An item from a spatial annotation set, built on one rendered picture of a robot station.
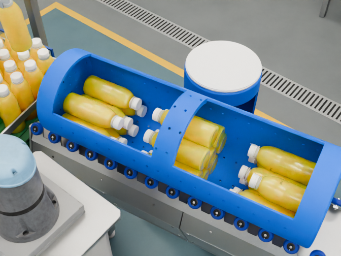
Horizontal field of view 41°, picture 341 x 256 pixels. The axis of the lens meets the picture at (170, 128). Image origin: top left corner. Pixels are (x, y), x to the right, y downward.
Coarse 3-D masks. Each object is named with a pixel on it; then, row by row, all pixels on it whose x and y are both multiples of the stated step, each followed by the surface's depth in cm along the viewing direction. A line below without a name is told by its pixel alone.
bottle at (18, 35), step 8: (0, 8) 132; (8, 8) 132; (16, 8) 133; (0, 16) 133; (8, 16) 132; (16, 16) 133; (8, 24) 134; (16, 24) 135; (24, 24) 138; (8, 32) 137; (16, 32) 137; (24, 32) 139; (8, 40) 142; (16, 40) 140; (24, 40) 141; (16, 48) 142; (24, 48) 143
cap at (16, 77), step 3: (15, 72) 155; (18, 72) 155; (12, 75) 154; (15, 75) 154; (18, 75) 154; (21, 75) 154; (12, 78) 153; (15, 78) 153; (18, 78) 153; (21, 78) 154; (12, 81) 154; (15, 81) 153; (18, 81) 154
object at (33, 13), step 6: (24, 0) 184; (30, 0) 183; (36, 0) 186; (30, 6) 185; (36, 6) 187; (30, 12) 187; (36, 12) 188; (30, 18) 190; (36, 18) 190; (30, 24) 193; (36, 24) 191; (42, 24) 195; (36, 30) 194; (42, 30) 196; (36, 36) 197; (42, 36) 197; (42, 42) 199
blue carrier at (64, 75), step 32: (64, 64) 136; (96, 64) 154; (64, 96) 148; (160, 96) 149; (192, 96) 129; (64, 128) 137; (160, 128) 123; (256, 128) 137; (288, 128) 124; (128, 160) 131; (160, 160) 124; (224, 160) 145; (320, 160) 113; (192, 192) 126; (224, 192) 119; (320, 192) 110; (256, 224) 122; (288, 224) 114; (320, 224) 110
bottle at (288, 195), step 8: (264, 176) 123; (272, 176) 122; (256, 184) 122; (264, 184) 120; (272, 184) 119; (280, 184) 119; (288, 184) 120; (264, 192) 120; (272, 192) 119; (280, 192) 118; (288, 192) 118; (296, 192) 118; (272, 200) 120; (280, 200) 119; (288, 200) 118; (296, 200) 117; (288, 208) 119; (296, 208) 118
